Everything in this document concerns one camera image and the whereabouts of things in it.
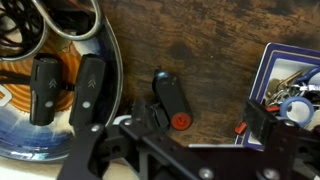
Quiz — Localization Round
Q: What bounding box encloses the black bike light right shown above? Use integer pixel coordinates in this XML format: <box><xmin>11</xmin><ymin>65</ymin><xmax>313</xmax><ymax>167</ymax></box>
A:
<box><xmin>69</xmin><ymin>54</ymin><xmax>106</xmax><ymax>131</ymax></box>

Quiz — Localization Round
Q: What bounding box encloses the black light with red end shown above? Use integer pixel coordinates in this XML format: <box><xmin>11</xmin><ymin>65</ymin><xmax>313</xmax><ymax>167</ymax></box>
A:
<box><xmin>152</xmin><ymin>70</ymin><xmax>193</xmax><ymax>131</ymax></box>

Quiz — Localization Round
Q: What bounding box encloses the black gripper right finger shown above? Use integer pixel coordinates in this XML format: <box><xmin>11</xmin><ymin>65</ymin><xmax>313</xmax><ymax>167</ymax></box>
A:
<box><xmin>243</xmin><ymin>99</ymin><xmax>278</xmax><ymax>145</ymax></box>

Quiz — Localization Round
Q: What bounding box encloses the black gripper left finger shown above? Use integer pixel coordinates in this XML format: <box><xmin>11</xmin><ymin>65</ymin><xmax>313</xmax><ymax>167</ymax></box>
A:
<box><xmin>131</xmin><ymin>99</ymin><xmax>169</xmax><ymax>133</ymax></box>

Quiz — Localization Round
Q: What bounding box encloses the black bike light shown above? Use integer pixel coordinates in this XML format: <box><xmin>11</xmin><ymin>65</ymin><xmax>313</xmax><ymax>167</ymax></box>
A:
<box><xmin>69</xmin><ymin>54</ymin><xmax>106</xmax><ymax>131</ymax></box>
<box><xmin>30</xmin><ymin>54</ymin><xmax>62</xmax><ymax>126</ymax></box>

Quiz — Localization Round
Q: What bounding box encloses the black bike light left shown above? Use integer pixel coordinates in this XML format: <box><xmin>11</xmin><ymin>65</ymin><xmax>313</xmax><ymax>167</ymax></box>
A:
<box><xmin>30</xmin><ymin>54</ymin><xmax>62</xmax><ymax>126</ymax></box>

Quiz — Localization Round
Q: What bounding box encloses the square blue-rimmed tray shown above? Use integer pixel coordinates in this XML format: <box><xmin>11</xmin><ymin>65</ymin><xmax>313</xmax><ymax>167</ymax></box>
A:
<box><xmin>234</xmin><ymin>42</ymin><xmax>320</xmax><ymax>150</ymax></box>

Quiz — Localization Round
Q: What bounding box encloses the bunch of keys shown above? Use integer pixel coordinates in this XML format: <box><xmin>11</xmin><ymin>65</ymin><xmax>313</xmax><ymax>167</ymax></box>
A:
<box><xmin>263</xmin><ymin>68</ymin><xmax>320</xmax><ymax>108</ymax></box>

